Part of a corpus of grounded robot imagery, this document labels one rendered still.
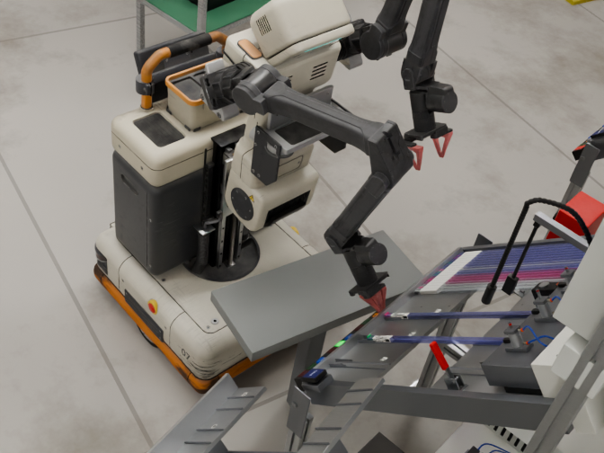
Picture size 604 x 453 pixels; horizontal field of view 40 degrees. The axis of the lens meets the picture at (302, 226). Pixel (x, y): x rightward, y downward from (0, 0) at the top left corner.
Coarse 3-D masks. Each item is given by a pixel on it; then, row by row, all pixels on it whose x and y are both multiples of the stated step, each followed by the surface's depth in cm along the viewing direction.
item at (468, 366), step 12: (528, 300) 190; (504, 324) 184; (516, 324) 181; (492, 336) 181; (504, 336) 178; (480, 348) 178; (492, 348) 176; (468, 360) 175; (480, 360) 173; (444, 372) 174; (456, 372) 173; (468, 372) 170; (480, 372) 168; (444, 384) 170; (468, 384) 166; (480, 384) 164; (540, 396) 150
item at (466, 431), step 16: (464, 432) 206; (480, 432) 207; (576, 432) 211; (448, 448) 203; (464, 448) 203; (496, 448) 204; (512, 448) 205; (560, 448) 207; (576, 448) 207; (592, 448) 208
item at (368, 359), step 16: (416, 304) 217; (432, 304) 213; (448, 304) 208; (400, 320) 212; (416, 320) 207; (432, 320) 203; (352, 352) 205; (368, 352) 201; (384, 352) 197; (400, 352) 193; (336, 368) 201; (352, 368) 197; (368, 368) 192; (384, 368) 189
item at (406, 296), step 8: (448, 256) 234; (440, 264) 231; (432, 272) 229; (424, 280) 227; (416, 288) 224; (400, 296) 221; (408, 296) 222; (392, 304) 218; (400, 304) 220; (384, 312) 216; (392, 312) 218; (376, 320) 214; (384, 320) 216; (360, 328) 212; (368, 328) 212; (352, 336) 209; (360, 336) 210; (344, 344) 207; (352, 344) 208; (336, 352) 205; (344, 352) 206; (328, 360) 203; (320, 368) 201; (328, 368) 203
